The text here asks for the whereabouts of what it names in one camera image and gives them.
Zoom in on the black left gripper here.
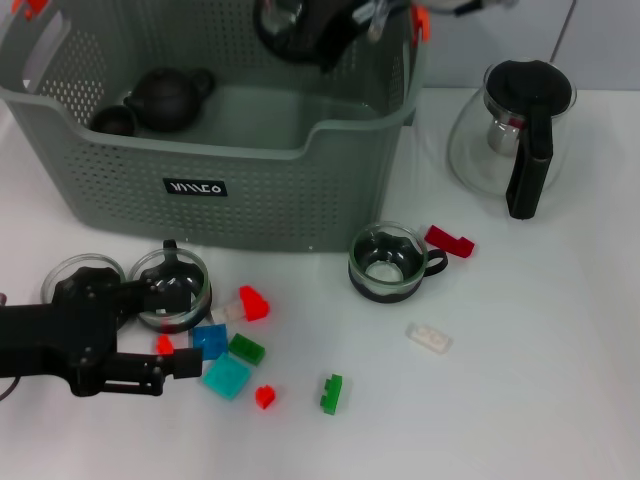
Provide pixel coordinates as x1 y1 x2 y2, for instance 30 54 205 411
0 267 204 397

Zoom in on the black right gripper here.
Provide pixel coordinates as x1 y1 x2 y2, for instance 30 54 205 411
312 0 374 74

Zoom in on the glass teacup with black holder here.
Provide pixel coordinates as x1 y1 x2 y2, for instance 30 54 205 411
252 0 326 66
128 239 212 335
348 222 450 305
40 252 126 306

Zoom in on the grey-green perforated storage bin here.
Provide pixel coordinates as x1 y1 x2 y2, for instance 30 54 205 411
0 0 431 254

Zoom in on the small black clay teacup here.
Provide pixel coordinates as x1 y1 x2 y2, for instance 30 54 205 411
89 104 137 136

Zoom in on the blue building brick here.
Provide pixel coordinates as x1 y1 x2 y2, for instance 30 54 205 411
192 323 229 362

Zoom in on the right gripper metal plug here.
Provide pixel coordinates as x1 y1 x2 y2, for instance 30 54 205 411
367 0 389 41

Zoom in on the clear white building brick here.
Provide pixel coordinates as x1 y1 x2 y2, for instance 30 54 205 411
210 302 247 325
405 322 454 355

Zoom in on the teal square flat plate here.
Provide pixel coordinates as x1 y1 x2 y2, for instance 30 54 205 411
202 352 251 401

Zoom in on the green rectangular building brick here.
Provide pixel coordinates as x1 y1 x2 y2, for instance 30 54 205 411
228 333 266 367

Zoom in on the large bright red brick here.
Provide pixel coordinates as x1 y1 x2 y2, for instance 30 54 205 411
238 284 271 322

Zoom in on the green notched building brick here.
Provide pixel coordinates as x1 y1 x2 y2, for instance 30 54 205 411
318 374 345 415

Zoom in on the black clay teapot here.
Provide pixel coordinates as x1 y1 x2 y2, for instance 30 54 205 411
122 67 217 134

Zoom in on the glass teapot with black lid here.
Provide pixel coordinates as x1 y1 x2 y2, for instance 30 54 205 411
446 58 577 221

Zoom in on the dark red building brick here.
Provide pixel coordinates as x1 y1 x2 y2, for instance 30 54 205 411
424 224 476 260

